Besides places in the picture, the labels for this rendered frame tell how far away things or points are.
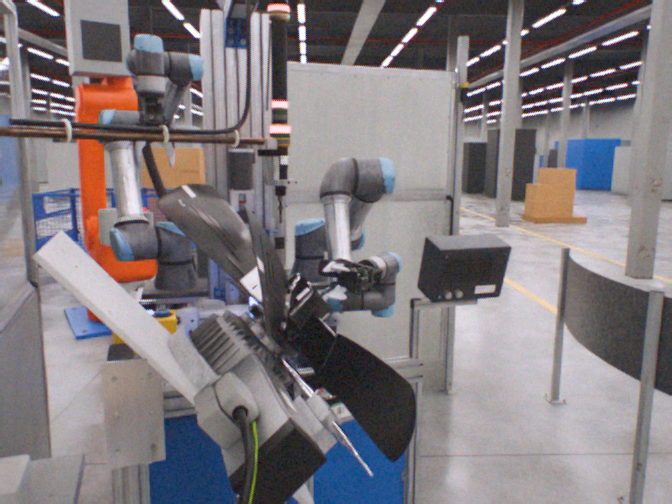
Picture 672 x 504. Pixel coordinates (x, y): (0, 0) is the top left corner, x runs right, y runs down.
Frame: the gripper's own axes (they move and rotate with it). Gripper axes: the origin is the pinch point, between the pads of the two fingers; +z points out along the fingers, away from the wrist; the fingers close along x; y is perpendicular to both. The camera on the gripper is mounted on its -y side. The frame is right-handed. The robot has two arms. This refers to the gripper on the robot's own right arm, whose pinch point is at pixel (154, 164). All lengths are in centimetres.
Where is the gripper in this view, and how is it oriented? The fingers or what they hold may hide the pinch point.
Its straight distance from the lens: 169.7
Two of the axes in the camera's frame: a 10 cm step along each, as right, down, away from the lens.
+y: -3.3, -1.6, 9.3
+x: -9.4, 0.5, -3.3
